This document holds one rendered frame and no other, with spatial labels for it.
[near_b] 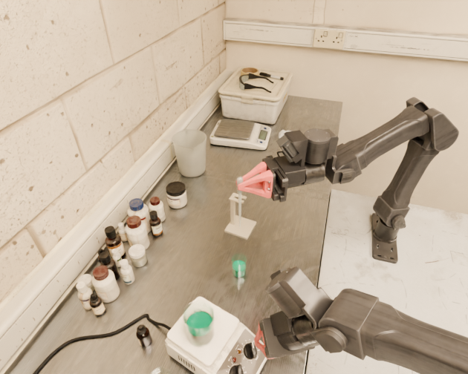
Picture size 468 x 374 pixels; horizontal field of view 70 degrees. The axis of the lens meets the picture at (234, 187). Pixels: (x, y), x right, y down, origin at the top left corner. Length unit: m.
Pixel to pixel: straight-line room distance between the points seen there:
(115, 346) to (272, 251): 0.49
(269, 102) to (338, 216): 0.68
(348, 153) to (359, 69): 1.14
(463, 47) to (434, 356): 1.58
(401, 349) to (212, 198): 0.85
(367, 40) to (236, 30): 0.65
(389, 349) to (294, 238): 0.63
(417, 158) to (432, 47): 0.99
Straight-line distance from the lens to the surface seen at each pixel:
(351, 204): 1.25
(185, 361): 0.81
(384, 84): 1.96
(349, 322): 0.51
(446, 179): 2.29
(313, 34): 1.84
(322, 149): 0.74
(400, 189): 1.00
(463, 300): 1.11
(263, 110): 1.64
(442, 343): 0.49
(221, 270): 0.98
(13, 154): 0.85
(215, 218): 1.12
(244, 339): 0.81
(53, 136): 0.92
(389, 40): 1.84
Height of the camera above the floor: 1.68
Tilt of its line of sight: 39 degrees down
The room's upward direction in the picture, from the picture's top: straight up
